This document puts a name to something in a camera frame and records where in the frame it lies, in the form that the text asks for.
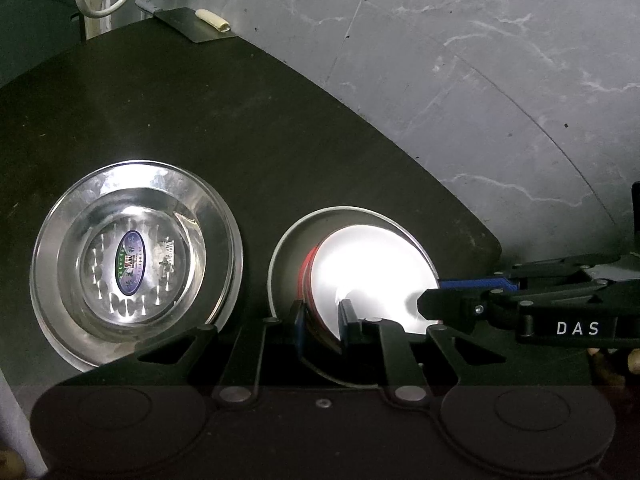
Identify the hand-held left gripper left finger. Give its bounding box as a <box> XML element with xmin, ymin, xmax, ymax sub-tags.
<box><xmin>55</xmin><ymin>301</ymin><xmax>306</xmax><ymax>403</ymax></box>

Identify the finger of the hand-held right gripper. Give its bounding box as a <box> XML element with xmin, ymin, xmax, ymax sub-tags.
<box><xmin>440</xmin><ymin>254</ymin><xmax>621</xmax><ymax>291</ymax></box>
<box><xmin>417</xmin><ymin>280</ymin><xmax>608</xmax><ymax>336</ymax></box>

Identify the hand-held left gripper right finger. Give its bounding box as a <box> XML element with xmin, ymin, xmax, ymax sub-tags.
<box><xmin>338</xmin><ymin>300</ymin><xmax>507</xmax><ymax>407</ymax></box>

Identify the white bowl red rim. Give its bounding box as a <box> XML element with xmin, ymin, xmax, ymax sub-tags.
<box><xmin>298</xmin><ymin>245</ymin><xmax>346</xmax><ymax>356</ymax></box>
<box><xmin>306</xmin><ymin>225</ymin><xmax>443</xmax><ymax>336</ymax></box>

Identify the steel bowl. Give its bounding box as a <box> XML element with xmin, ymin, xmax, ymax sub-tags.
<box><xmin>267</xmin><ymin>206</ymin><xmax>443</xmax><ymax>389</ymax></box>

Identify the steel plate with oval sticker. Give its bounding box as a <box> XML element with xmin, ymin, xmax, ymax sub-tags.
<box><xmin>31</xmin><ymin>160</ymin><xmax>244</xmax><ymax>361</ymax></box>

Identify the plain steel plate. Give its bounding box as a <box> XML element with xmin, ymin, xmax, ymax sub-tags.
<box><xmin>30</xmin><ymin>240</ymin><xmax>146</xmax><ymax>373</ymax></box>

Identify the person's right hand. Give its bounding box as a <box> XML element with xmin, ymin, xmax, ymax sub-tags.
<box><xmin>587</xmin><ymin>347</ymin><xmax>640</xmax><ymax>386</ymax></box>

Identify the cream scrap on cleaver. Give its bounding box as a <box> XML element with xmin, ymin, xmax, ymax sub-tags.
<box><xmin>195</xmin><ymin>8</ymin><xmax>231</xmax><ymax>33</ymax></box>

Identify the cleaver knife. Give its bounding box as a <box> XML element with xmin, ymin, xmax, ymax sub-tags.
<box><xmin>135</xmin><ymin>0</ymin><xmax>236</xmax><ymax>45</ymax></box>

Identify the dark cabinet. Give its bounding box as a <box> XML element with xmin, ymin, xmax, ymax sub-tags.
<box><xmin>0</xmin><ymin>0</ymin><xmax>83</xmax><ymax>88</ymax></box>

